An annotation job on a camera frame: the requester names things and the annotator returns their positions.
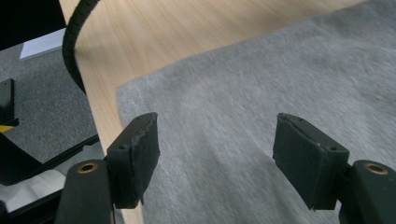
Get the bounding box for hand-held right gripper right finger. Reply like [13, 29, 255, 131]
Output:
[272, 112, 350, 211]

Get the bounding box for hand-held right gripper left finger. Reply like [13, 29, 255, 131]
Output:
[106, 112, 162, 210]

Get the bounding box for black stand base striped tape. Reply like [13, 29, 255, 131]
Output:
[0, 77, 101, 188]

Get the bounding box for grey pants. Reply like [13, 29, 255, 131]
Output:
[116, 0, 396, 224]

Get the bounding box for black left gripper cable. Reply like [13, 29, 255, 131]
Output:
[62, 0, 102, 96]

